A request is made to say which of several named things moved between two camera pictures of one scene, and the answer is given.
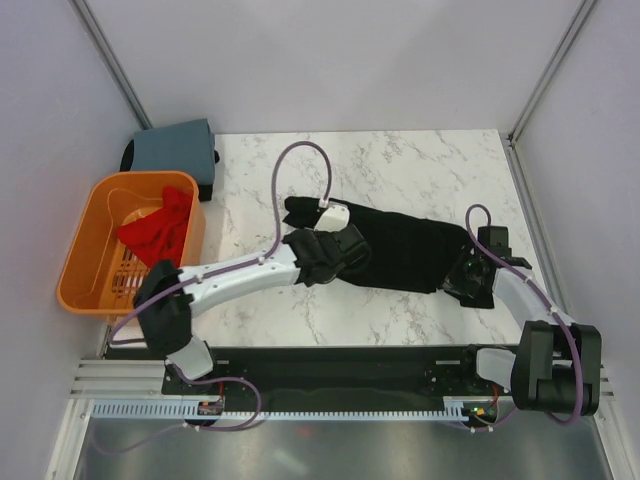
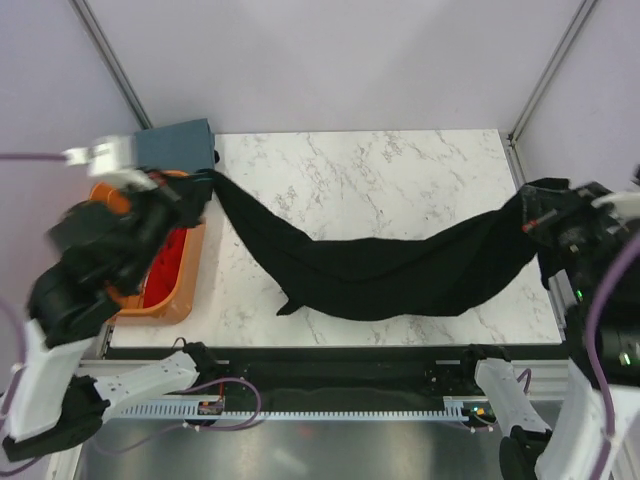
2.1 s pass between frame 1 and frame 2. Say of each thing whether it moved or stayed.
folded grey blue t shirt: stayed
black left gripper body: moved
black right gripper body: moved
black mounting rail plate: stayed
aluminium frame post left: stayed
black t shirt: moved
